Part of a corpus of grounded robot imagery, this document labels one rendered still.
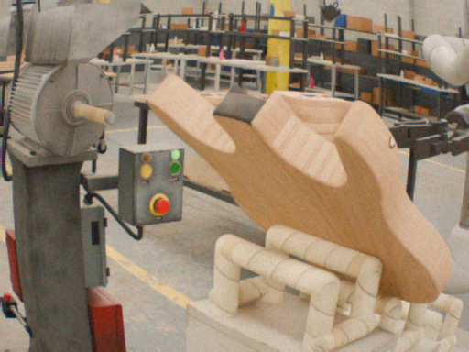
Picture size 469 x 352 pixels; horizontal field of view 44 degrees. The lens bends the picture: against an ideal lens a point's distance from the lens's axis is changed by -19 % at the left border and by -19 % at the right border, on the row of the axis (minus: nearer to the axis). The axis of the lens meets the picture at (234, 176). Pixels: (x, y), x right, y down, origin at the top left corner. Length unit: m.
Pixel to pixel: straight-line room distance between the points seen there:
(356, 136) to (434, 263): 0.24
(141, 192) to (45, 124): 0.37
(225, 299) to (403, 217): 0.28
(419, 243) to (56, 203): 1.33
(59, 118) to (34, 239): 0.41
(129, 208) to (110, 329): 0.46
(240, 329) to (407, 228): 0.26
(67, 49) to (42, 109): 0.33
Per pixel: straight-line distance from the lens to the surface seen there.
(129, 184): 1.82
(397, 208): 0.69
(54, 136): 1.67
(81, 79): 1.68
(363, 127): 0.58
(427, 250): 0.74
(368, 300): 0.80
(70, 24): 1.36
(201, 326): 0.89
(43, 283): 1.94
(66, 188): 1.89
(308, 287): 0.74
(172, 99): 0.80
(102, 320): 2.05
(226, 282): 0.85
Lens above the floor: 1.47
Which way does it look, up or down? 13 degrees down
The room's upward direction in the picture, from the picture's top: 3 degrees clockwise
